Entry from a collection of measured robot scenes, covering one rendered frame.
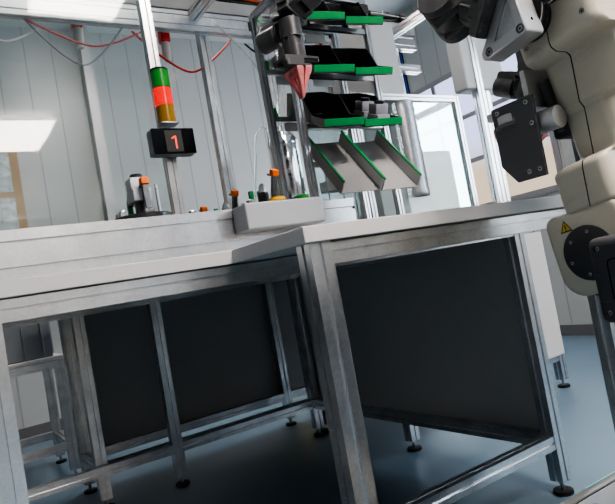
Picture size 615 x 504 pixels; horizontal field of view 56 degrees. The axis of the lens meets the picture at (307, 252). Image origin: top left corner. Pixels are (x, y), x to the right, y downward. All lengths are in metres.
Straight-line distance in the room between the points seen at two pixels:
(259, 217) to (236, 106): 4.36
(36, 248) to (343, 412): 0.66
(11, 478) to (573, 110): 1.21
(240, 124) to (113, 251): 4.41
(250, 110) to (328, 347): 4.78
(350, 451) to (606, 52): 0.84
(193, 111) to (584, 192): 4.55
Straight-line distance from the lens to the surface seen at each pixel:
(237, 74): 5.78
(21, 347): 3.25
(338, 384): 1.03
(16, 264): 1.22
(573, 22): 1.19
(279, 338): 3.25
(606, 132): 1.22
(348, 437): 1.05
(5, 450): 1.16
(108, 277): 1.16
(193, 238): 1.31
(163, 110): 1.68
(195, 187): 5.24
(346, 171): 1.76
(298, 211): 1.36
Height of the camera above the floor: 0.77
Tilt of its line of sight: 3 degrees up
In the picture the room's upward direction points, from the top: 10 degrees counter-clockwise
